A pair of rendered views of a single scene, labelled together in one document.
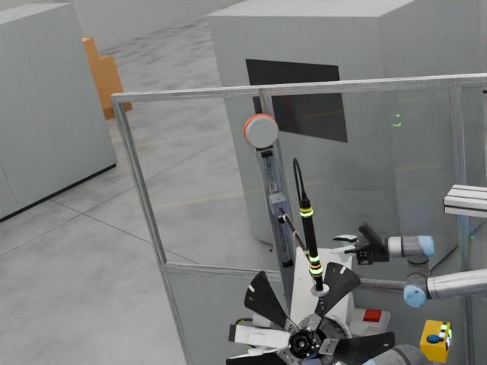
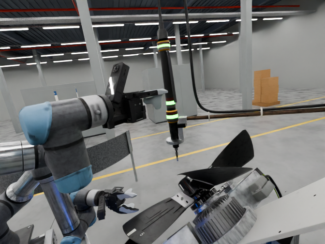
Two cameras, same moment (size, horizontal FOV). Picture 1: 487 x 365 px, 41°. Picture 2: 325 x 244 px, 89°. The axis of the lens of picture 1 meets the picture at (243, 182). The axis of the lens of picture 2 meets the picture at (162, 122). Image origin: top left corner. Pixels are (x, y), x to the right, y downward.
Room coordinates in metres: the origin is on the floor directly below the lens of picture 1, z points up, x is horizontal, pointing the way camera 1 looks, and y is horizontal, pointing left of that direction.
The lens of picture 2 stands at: (2.30, -0.78, 1.69)
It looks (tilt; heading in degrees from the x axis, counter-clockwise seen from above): 14 degrees down; 114
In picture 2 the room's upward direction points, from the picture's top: 8 degrees counter-clockwise
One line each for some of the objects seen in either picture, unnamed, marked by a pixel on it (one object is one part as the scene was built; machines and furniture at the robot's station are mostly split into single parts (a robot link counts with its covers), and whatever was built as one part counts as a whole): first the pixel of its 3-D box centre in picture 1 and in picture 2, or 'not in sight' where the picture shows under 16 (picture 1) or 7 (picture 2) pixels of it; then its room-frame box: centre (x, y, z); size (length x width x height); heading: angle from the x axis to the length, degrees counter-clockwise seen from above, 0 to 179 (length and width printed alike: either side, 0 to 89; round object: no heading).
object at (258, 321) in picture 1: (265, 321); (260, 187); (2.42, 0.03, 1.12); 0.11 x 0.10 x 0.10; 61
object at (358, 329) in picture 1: (363, 329); not in sight; (2.53, -0.42, 0.87); 0.15 x 0.09 x 0.02; 57
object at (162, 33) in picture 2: (312, 246); (169, 89); (2.09, -0.20, 1.66); 0.04 x 0.04 x 0.46
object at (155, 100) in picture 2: (346, 242); (157, 99); (2.09, -0.33, 1.64); 0.09 x 0.03 x 0.06; 49
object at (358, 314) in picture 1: (348, 324); not in sight; (2.63, -0.37, 0.85); 0.36 x 0.24 x 0.03; 61
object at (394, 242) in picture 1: (395, 246); (93, 111); (2.00, -0.49, 1.64); 0.08 x 0.05 x 0.08; 161
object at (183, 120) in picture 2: (317, 279); (176, 129); (2.10, -0.20, 1.50); 0.09 x 0.07 x 0.10; 6
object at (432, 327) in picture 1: (435, 342); not in sight; (2.17, -0.66, 1.02); 0.16 x 0.10 x 0.11; 151
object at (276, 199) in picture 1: (277, 203); not in sight; (2.71, -0.14, 1.54); 0.10 x 0.07 x 0.08; 6
